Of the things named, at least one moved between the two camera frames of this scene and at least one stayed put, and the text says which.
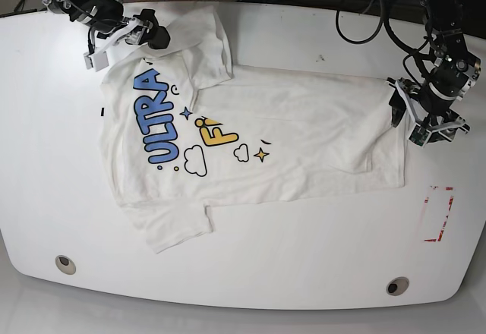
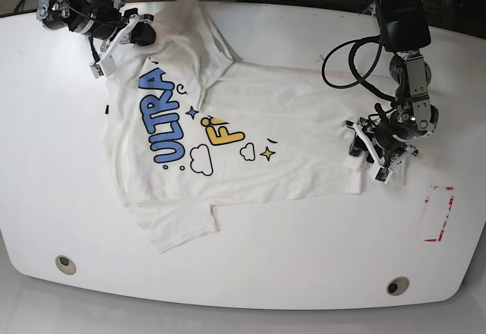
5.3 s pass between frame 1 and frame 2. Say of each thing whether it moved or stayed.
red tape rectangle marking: stayed
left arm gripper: moved
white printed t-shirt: stayed
